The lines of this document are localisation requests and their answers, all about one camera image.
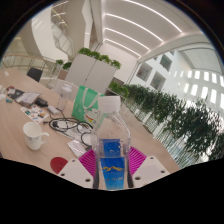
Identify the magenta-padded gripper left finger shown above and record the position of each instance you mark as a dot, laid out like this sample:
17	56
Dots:
74	173

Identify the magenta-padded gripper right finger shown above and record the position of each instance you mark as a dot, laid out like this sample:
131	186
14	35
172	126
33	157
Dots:
151	170

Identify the clear water bottle blue label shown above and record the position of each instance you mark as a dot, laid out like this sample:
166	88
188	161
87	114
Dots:
111	160

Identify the flat round red coaster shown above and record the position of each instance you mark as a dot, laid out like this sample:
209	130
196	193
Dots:
58	164

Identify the white flat packet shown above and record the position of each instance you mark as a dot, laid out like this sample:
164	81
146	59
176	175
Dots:
76	148

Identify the white ceramic mug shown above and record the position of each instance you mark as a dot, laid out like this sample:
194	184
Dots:
32	135

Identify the row of green plants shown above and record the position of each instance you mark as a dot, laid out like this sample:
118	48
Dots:
193	130

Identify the white charger block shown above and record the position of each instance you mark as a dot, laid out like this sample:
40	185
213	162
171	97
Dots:
53	110

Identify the green tote bag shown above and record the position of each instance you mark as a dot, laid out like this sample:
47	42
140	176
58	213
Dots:
83	103

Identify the colourful sticker sheet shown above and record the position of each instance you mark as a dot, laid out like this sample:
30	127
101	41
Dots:
35	114

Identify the clear tumbler with white lid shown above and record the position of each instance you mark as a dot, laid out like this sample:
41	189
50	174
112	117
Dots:
64	98

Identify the small black pouch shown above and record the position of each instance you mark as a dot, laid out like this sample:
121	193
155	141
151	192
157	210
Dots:
41	102

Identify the planter shelf with green plants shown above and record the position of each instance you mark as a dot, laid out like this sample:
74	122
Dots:
118	89

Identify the open paper booklet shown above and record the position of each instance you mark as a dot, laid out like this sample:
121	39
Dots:
28	97

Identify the small teal marker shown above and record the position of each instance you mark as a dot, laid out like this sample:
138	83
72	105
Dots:
9	100

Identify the white cabinet topped with plants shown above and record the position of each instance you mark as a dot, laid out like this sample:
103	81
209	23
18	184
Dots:
90	71

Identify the black office chair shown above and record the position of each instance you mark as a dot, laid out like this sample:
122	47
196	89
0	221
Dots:
34	74

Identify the wooden planter with green plants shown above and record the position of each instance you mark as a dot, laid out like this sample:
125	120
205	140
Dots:
65	66

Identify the ceiling light strips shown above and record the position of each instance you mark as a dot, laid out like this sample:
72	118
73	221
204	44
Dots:
140	26

